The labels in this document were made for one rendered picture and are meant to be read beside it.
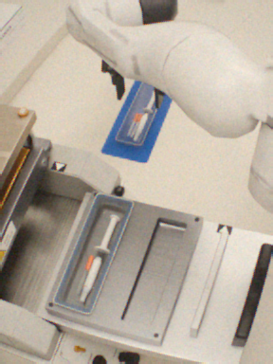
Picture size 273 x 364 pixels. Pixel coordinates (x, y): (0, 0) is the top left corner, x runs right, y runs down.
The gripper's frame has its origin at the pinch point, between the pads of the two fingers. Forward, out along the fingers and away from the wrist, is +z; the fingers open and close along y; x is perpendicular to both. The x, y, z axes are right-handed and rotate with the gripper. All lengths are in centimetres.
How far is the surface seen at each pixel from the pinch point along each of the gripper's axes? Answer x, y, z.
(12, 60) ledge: 5.8, -35.1, 3.6
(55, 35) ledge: 17.4, -28.9, 4.4
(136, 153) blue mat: -9.8, 2.5, 7.8
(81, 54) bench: 15.4, -20.9, 8.1
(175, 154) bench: -7.9, 10.0, 7.8
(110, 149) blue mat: -10.5, -3.0, 7.8
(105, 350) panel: -54, 13, 0
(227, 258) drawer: -38.7, 27.8, -14.4
